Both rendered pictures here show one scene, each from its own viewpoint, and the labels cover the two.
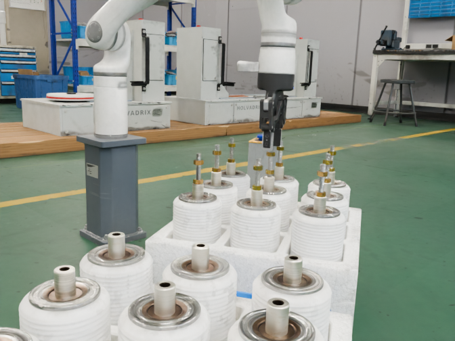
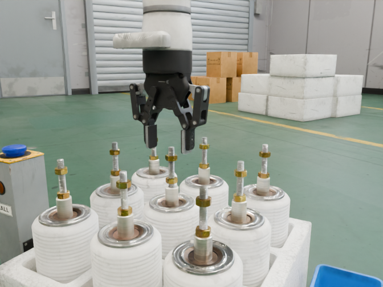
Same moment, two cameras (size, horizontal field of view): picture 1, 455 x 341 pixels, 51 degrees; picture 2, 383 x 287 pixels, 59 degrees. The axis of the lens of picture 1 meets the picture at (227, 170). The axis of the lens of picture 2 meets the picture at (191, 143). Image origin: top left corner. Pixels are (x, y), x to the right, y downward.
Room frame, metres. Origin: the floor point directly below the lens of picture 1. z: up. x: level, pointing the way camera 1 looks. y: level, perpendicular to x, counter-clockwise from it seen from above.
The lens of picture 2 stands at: (0.83, 0.42, 0.48)
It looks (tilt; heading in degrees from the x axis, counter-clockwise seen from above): 13 degrees down; 283
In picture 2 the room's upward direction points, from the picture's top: straight up
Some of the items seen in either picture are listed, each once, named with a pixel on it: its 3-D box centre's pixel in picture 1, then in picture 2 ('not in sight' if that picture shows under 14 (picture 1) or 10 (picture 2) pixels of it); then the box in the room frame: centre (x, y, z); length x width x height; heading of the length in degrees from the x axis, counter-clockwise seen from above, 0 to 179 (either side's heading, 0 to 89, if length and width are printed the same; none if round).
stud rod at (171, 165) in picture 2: (270, 163); (171, 169); (0.98, -0.09, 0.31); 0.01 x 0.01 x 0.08
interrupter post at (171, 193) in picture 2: (269, 184); (171, 195); (0.98, -0.09, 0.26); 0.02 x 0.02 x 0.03
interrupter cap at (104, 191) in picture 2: (278, 178); (117, 190); (1.09, -0.12, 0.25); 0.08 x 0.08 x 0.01
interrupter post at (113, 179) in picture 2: (279, 173); (116, 183); (1.09, -0.12, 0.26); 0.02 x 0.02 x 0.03
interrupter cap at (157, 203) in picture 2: (268, 190); (171, 203); (0.98, -0.09, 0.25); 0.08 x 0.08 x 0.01
